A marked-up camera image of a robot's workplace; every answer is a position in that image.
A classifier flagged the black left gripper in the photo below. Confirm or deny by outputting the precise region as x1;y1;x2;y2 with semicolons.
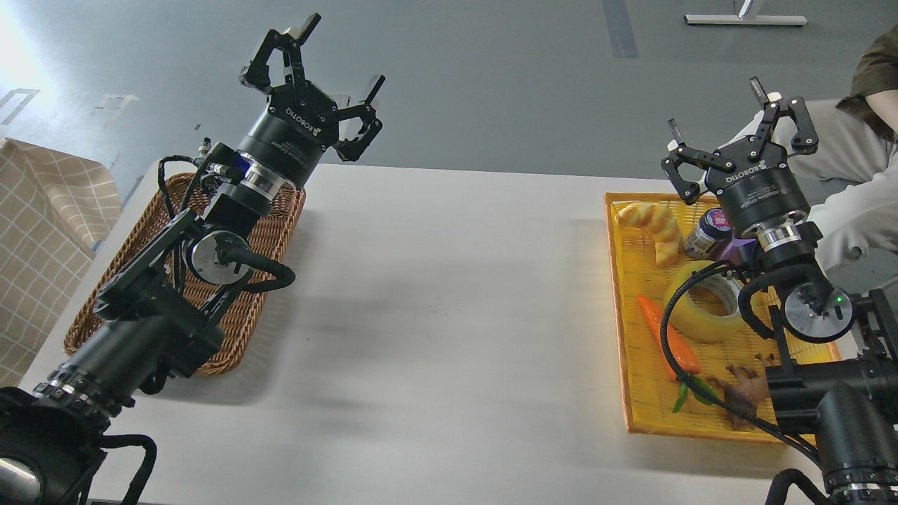
238;13;387;190

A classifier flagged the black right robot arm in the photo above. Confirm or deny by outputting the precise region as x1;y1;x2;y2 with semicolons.
659;78;897;504

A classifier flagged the small dark lidded jar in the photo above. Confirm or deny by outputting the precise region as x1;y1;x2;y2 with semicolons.
684;207;732;261

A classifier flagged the beige checkered cloth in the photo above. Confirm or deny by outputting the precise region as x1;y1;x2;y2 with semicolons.
1;137;122;386

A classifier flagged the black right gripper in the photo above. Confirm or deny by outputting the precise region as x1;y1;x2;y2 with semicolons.
661;77;819;237

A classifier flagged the yellow tape roll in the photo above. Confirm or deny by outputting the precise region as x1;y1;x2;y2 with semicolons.
669;274;749;343

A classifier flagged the person in white clothes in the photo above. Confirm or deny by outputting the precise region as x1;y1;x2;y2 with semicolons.
789;27;897;271

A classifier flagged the purple foam block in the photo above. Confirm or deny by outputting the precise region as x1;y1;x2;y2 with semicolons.
718;236;759;265

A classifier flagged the yellow plastic tray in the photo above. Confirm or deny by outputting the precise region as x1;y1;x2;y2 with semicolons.
605;192;843;444

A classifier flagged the white metal stand base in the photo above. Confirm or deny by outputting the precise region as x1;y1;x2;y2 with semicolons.
683;1;808;27

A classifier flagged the brown toy animal figure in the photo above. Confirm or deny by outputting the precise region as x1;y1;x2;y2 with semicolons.
706;353;777;431

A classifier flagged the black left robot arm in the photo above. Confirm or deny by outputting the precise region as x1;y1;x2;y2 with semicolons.
2;13;385;504

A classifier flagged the toy croissant bread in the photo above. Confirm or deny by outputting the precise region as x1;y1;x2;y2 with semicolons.
615;202;683;267

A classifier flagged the orange toy carrot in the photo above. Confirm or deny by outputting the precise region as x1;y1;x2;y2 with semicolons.
636;295;702;376

